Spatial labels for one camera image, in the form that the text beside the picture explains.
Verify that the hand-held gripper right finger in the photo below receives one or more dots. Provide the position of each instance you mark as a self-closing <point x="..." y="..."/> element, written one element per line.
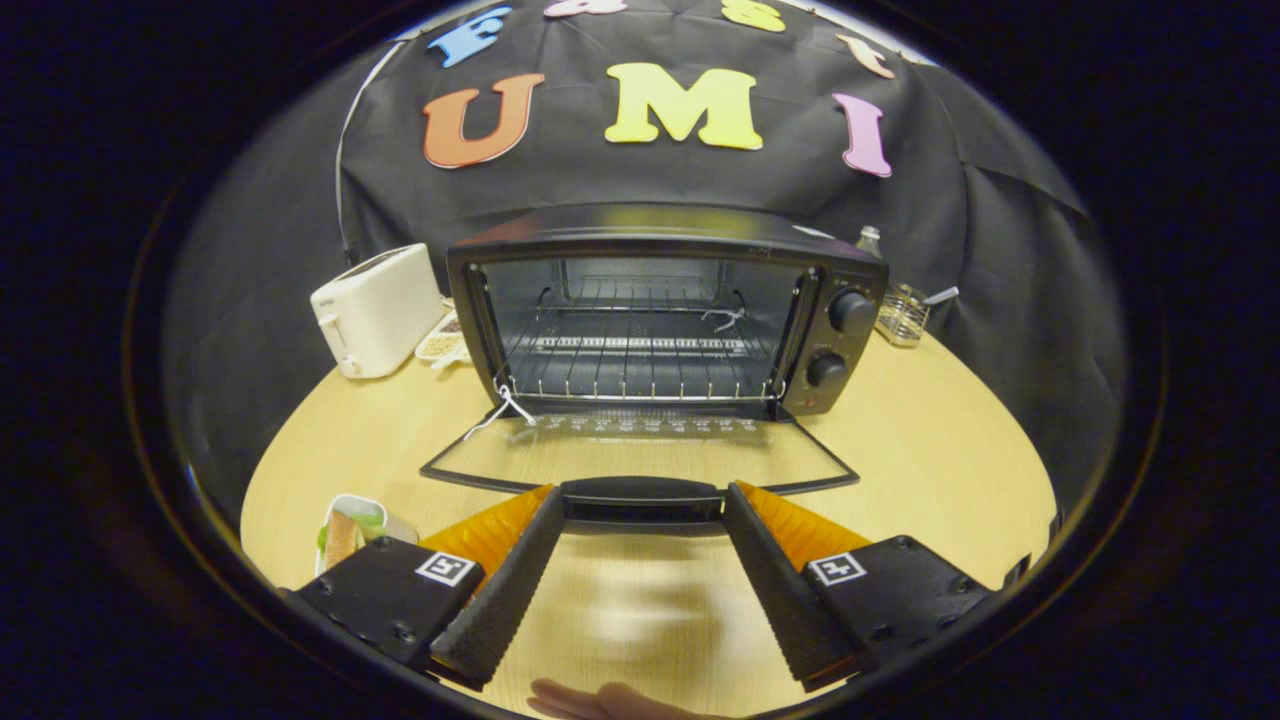
<point x="775" y="590"/>

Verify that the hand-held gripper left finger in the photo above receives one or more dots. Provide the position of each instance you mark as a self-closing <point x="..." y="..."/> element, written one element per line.
<point x="510" y="590"/>

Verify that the black toaster oven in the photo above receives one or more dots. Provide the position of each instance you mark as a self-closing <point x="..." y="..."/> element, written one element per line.
<point x="850" y="350"/>

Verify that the white food tray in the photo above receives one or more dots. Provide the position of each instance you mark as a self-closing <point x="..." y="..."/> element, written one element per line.
<point x="395" y="528"/>

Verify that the white pop-up toaster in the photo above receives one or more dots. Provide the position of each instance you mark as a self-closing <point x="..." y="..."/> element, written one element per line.
<point x="380" y="310"/>

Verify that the small dish with grains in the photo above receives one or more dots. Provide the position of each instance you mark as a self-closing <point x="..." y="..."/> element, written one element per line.
<point x="443" y="342"/>

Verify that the green label clear bottle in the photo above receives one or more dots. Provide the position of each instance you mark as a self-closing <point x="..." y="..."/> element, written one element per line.
<point x="868" y="240"/>

